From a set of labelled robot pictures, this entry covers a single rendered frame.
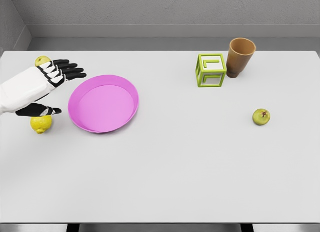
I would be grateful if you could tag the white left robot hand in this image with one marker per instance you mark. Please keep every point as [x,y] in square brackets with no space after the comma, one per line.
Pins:
[27,86]

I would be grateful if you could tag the yellow lemon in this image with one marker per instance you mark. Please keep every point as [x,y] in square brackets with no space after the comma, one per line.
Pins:
[40,124]

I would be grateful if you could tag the pink round plate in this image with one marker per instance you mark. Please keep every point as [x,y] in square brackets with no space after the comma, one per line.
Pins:
[105,104]

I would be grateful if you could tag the small yellow-green fruit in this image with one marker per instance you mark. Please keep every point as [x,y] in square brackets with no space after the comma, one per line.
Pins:
[41,60]

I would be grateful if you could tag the green and white letter block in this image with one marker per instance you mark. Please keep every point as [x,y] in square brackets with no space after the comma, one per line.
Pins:
[212,69]

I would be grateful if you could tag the brown cup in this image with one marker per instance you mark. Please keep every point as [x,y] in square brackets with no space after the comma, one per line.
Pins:
[238,59]

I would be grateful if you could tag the green pear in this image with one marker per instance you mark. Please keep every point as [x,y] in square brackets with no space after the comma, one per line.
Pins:
[260,117]

